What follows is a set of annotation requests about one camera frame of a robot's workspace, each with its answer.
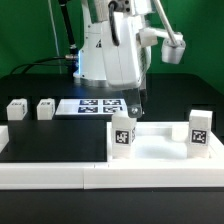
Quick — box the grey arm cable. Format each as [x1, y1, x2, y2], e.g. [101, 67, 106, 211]
[151, 0, 181, 44]

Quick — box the white base tag plate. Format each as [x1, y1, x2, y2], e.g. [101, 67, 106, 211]
[56, 98, 127, 116]

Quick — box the white square tabletop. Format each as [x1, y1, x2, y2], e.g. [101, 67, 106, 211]
[107, 122, 224, 162]

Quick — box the black cable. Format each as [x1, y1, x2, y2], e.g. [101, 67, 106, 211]
[9, 55, 80, 76]

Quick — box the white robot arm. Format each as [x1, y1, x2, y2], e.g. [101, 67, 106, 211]
[88, 0, 151, 118]

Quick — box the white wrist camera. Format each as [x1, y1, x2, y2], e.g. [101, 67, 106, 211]
[139, 27, 186, 64]

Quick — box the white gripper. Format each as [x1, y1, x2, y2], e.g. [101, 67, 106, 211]
[101, 12, 151, 118]

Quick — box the white U-shaped obstacle fence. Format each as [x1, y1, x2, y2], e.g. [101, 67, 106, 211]
[0, 125, 224, 190]

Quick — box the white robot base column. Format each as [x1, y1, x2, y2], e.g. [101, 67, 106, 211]
[73, 0, 108, 88]

